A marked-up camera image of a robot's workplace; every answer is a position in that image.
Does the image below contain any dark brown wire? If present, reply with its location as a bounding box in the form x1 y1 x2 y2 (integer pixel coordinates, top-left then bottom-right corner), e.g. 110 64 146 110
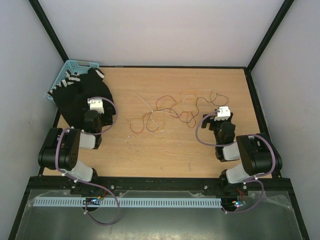
146 92 230 133

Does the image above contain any white zip tie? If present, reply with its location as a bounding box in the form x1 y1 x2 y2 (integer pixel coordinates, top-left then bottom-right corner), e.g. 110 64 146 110
134 92 164 136

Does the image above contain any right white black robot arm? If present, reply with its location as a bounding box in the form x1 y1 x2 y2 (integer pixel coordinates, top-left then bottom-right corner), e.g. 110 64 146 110
195 108 283 195

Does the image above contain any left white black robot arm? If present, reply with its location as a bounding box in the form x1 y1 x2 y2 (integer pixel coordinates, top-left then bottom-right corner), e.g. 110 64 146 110
38 106 117 194

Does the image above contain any black white striped cloth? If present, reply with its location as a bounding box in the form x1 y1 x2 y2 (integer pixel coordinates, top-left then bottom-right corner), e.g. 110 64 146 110
47 68 105 97

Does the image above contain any blue plastic basket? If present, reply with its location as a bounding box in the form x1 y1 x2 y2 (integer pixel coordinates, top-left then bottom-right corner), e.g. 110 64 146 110
51 59 100 89

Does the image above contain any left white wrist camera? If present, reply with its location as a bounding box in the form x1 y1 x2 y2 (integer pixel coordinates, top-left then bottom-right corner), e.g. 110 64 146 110
87 98 105 114

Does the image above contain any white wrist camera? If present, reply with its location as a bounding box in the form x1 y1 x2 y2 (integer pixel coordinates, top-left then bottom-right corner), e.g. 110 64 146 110
87 98 105 114
214 106 231 121

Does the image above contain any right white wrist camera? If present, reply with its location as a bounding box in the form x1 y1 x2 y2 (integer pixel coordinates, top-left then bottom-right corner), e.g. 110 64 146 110
214 106 231 121

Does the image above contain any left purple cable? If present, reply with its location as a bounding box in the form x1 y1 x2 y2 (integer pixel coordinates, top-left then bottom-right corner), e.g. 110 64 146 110
54 96 121 226

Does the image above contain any purple cable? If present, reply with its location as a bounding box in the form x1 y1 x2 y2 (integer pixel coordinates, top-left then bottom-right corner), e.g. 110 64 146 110
194 112 279 215
54 96 121 226

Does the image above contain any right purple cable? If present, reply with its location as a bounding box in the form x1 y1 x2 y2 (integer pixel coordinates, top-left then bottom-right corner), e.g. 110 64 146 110
194 112 279 215

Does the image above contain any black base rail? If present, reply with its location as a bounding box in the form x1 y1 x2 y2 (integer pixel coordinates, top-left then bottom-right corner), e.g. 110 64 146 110
27 176 250 197

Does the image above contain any light blue slotted cable duct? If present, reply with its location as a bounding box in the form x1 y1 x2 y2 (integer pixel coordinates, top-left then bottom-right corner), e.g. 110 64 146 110
32 197 221 209

